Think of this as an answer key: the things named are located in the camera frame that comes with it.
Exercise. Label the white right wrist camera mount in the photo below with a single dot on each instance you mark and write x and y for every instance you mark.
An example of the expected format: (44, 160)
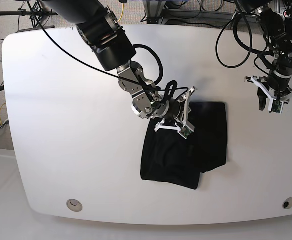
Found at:
(184, 130)

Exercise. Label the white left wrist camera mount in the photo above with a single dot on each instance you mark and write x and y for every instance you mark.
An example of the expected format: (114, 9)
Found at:
(276, 99)

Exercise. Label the grommet hole with dark plug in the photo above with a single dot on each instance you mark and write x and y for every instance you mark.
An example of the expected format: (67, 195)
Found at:
(287, 204)

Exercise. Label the grey metal frame base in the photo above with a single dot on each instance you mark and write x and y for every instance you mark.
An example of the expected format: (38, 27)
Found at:
(197, 13)

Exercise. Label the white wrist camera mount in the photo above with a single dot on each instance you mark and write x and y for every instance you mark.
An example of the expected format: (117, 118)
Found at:
(276, 99)
(184, 130)

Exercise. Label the empty silver grommet hole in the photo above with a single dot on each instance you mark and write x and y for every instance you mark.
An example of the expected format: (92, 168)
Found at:
(74, 205)

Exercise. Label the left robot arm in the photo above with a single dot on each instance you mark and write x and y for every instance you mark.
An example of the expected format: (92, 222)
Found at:
(271, 24)

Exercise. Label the black tripod stand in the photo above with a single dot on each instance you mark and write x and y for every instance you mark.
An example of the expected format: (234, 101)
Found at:
(36, 13)

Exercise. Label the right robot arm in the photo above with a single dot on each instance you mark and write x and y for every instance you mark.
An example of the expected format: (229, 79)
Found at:
(100, 30)

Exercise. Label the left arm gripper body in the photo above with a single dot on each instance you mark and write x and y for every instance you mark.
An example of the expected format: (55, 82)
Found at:
(280, 73)

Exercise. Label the black T-shirt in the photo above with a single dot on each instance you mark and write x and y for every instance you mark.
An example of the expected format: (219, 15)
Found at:
(167, 157)

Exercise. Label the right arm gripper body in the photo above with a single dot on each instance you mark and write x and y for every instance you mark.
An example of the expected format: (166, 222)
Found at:
(173, 110)

